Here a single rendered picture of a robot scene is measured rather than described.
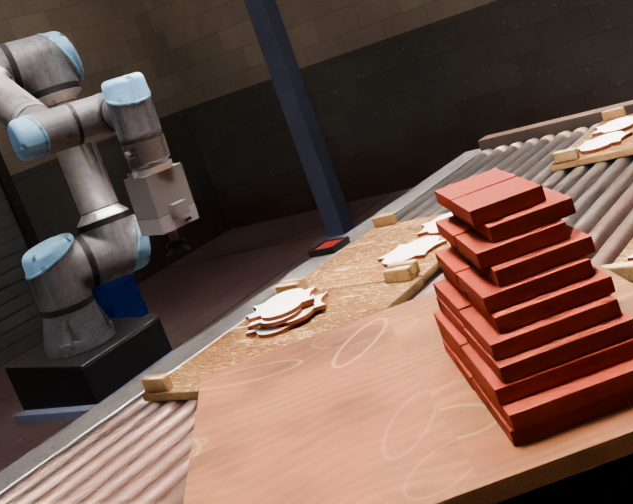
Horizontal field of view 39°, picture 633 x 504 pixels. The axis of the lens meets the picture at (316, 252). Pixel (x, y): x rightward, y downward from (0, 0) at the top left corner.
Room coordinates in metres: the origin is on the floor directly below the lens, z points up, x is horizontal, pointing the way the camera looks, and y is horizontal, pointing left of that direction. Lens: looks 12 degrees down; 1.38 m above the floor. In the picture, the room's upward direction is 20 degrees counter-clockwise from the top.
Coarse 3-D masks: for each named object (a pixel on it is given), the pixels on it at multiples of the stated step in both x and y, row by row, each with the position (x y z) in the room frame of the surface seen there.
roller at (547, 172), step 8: (592, 128) 2.42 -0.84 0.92; (536, 176) 2.08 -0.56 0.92; (544, 176) 2.08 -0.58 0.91; (440, 272) 1.63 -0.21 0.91; (432, 280) 1.60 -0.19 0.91; (424, 288) 1.57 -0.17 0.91; (184, 480) 1.09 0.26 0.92; (176, 488) 1.07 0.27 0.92; (184, 488) 1.07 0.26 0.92; (168, 496) 1.05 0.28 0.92; (176, 496) 1.05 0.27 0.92
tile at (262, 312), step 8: (296, 288) 1.65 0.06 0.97; (312, 288) 1.61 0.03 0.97; (280, 296) 1.64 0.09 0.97; (288, 296) 1.61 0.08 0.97; (296, 296) 1.59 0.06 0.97; (304, 296) 1.57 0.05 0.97; (264, 304) 1.62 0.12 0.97; (272, 304) 1.60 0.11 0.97; (280, 304) 1.58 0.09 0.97; (288, 304) 1.56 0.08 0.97; (296, 304) 1.54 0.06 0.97; (304, 304) 1.55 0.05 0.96; (256, 312) 1.58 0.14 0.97; (264, 312) 1.56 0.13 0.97; (272, 312) 1.54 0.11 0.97; (280, 312) 1.53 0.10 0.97; (288, 312) 1.52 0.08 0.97; (256, 320) 1.56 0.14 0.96; (264, 320) 1.54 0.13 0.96; (272, 320) 1.52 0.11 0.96
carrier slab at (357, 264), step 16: (400, 224) 2.02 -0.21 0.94; (416, 224) 1.97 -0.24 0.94; (368, 240) 1.98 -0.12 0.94; (384, 240) 1.92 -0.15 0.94; (400, 240) 1.87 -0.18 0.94; (336, 256) 1.94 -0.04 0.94; (352, 256) 1.88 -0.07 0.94; (368, 256) 1.83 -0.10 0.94; (432, 256) 1.66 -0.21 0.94; (320, 272) 1.85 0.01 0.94; (336, 272) 1.80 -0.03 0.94; (352, 272) 1.75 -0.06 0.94; (368, 272) 1.71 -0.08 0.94; (432, 272) 1.59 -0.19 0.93; (320, 288) 1.72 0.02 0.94; (336, 288) 1.69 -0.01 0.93
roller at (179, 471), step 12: (576, 132) 2.44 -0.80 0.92; (564, 144) 2.35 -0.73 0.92; (552, 156) 2.26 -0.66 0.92; (540, 168) 2.19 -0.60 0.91; (180, 468) 1.13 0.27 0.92; (156, 480) 1.12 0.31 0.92; (168, 480) 1.11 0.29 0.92; (180, 480) 1.12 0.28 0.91; (144, 492) 1.09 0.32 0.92; (156, 492) 1.09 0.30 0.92
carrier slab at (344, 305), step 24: (360, 288) 1.62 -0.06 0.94; (384, 288) 1.56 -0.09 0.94; (408, 288) 1.51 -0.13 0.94; (336, 312) 1.52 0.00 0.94; (360, 312) 1.47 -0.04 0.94; (240, 336) 1.59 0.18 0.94; (288, 336) 1.48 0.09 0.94; (192, 360) 1.55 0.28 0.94; (216, 360) 1.49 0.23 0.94; (240, 360) 1.45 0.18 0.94; (192, 384) 1.41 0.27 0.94
